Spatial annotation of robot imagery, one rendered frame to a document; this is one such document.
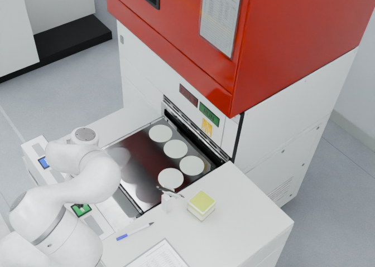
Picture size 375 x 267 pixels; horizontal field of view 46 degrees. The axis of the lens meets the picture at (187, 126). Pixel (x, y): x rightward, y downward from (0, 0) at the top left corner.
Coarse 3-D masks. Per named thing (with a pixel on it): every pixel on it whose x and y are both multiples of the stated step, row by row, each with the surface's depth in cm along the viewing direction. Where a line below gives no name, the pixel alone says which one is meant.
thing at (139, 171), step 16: (128, 144) 185; (144, 144) 186; (160, 144) 186; (128, 160) 180; (144, 160) 180; (160, 160) 181; (176, 160) 181; (128, 176) 174; (144, 176) 175; (192, 176) 176; (128, 192) 169; (144, 192) 170; (160, 192) 170; (144, 208) 165
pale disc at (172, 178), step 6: (168, 168) 178; (174, 168) 178; (162, 174) 176; (168, 174) 176; (174, 174) 176; (180, 174) 176; (162, 180) 174; (168, 180) 174; (174, 180) 174; (180, 180) 174; (168, 186) 172; (174, 186) 172
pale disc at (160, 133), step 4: (152, 128) 192; (156, 128) 192; (160, 128) 192; (164, 128) 192; (168, 128) 193; (152, 132) 191; (156, 132) 191; (160, 132) 191; (164, 132) 191; (168, 132) 191; (152, 136) 189; (156, 136) 189; (160, 136) 189; (164, 136) 189; (168, 136) 190; (156, 140) 187; (160, 140) 188; (164, 140) 188
